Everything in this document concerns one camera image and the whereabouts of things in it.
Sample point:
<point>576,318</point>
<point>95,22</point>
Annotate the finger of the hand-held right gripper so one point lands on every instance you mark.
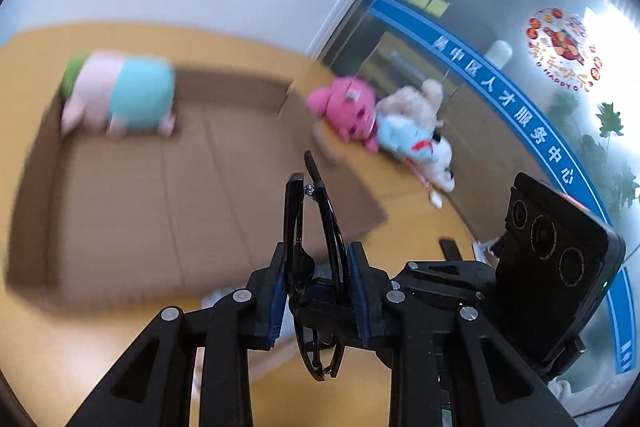
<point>450,279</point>
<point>450,249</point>

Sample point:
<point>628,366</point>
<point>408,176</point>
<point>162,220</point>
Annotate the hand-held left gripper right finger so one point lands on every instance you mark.
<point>361,307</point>

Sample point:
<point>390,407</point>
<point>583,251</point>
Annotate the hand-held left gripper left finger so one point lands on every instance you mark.
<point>272,307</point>

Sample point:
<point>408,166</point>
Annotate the black eyeglasses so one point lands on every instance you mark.
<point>294,207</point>

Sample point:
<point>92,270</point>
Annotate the wooden desktop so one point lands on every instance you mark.
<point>65,357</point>

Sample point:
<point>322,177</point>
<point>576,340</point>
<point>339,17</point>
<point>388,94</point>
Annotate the light blue white plush toy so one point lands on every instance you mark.
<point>420,147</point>

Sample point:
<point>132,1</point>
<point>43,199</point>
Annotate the green plant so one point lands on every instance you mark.
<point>607,142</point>

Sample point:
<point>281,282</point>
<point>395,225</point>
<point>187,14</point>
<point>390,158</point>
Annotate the cream plush toy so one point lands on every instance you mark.
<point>415,99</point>

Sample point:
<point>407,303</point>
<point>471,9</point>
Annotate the blue banner strip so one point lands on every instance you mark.
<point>500,92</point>

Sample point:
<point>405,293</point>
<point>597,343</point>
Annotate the brown cardboard box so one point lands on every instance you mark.
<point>125,207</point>

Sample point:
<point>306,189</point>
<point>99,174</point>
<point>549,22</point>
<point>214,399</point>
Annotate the red round window sticker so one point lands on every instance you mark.
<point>562,47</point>

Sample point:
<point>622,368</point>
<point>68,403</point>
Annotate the pink blue green plush toy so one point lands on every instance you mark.
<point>125,92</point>

